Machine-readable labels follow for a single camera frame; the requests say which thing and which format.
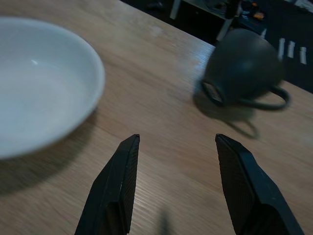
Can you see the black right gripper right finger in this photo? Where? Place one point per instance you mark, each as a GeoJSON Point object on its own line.
{"type": "Point", "coordinates": [252, 188]}

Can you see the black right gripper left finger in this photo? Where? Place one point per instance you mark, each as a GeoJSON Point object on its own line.
{"type": "Point", "coordinates": [115, 186]}

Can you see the dark grey ceramic mug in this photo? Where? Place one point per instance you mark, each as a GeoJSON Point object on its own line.
{"type": "Point", "coordinates": [244, 71]}

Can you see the white ceramic bowl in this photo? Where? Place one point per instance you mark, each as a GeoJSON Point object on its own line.
{"type": "Point", "coordinates": [41, 83]}

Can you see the white paper strip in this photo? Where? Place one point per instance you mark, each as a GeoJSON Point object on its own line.
{"type": "Point", "coordinates": [282, 45]}
{"type": "Point", "coordinates": [291, 49]}
{"type": "Point", "coordinates": [303, 55]}

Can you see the dark box with orange print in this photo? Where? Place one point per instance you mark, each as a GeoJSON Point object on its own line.
{"type": "Point", "coordinates": [254, 20]}

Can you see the white low table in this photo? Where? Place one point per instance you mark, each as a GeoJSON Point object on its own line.
{"type": "Point", "coordinates": [220, 14]}

